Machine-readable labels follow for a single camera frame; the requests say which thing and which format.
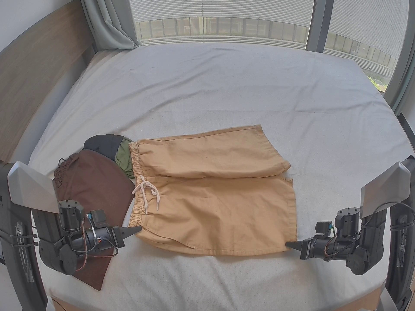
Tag window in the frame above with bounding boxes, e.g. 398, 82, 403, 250
125, 0, 415, 117

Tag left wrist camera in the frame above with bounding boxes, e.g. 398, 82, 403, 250
90, 209, 107, 228

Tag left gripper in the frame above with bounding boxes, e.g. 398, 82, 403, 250
86, 225, 126, 253

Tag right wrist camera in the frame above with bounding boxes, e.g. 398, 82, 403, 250
315, 220, 332, 239

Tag black garment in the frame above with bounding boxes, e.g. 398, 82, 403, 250
84, 134, 125, 161

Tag grey-green curtain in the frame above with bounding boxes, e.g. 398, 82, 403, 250
77, 0, 142, 51

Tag bed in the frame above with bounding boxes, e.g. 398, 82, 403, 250
0, 0, 412, 311

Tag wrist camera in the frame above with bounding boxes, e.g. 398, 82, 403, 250
315, 220, 332, 239
90, 209, 107, 228

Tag green garment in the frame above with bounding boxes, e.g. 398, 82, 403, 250
115, 137, 137, 179

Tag tan shorts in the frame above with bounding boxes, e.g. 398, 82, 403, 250
125, 124, 298, 257

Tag brown garment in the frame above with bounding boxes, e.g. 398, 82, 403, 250
53, 150, 137, 291

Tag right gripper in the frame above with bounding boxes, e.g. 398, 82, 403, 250
300, 237, 330, 261

